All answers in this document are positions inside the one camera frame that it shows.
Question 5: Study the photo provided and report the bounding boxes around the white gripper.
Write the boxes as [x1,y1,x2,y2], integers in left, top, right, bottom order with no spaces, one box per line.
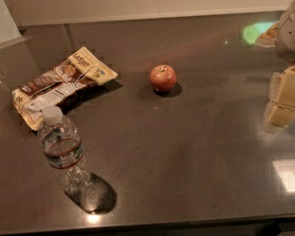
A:
[263,0,295,134]

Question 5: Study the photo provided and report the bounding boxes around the red apple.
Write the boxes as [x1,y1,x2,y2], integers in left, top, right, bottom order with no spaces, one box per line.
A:
[149,65,177,93]

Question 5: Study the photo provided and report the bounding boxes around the orange snack bag far right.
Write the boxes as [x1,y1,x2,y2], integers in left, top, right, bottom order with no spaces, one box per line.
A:
[255,22,278,48]

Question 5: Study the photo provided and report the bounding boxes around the brown and yellow snack bag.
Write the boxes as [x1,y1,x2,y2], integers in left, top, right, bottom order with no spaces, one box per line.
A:
[12,47,118,131]

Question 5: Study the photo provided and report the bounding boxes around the clear plastic water bottle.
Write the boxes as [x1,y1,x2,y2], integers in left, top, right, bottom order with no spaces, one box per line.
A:
[37,106,91,196]

